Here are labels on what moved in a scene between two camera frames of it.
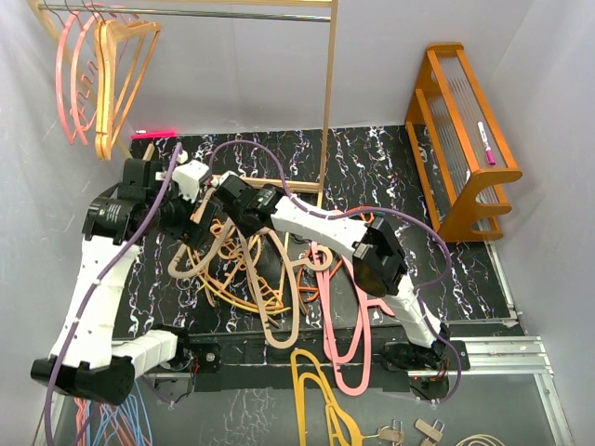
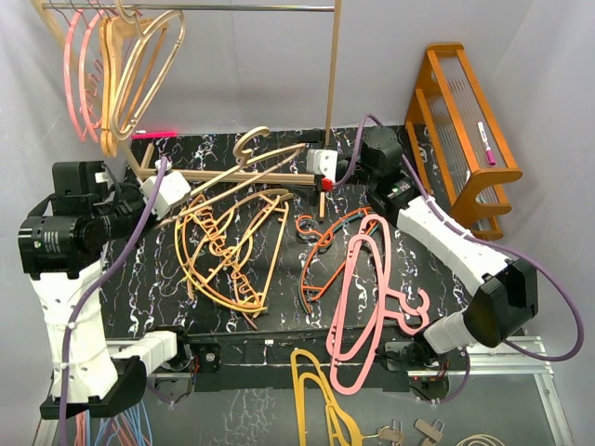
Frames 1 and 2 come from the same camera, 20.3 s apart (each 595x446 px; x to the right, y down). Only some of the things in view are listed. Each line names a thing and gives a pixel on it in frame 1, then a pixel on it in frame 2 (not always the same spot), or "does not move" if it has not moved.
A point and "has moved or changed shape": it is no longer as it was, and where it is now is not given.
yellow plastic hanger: [341, 428] does not move
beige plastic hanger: [319, 260] to [244, 160]
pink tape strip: [153, 135] does not move
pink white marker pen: [488, 151] does not move
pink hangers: [73, 82] to [82, 82]
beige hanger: [187, 273] to [141, 34]
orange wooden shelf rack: [456, 146] does not move
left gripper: [198, 232] to [146, 192]
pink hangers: [85, 88] to [66, 68]
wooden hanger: [110, 34] has moved or changed shape
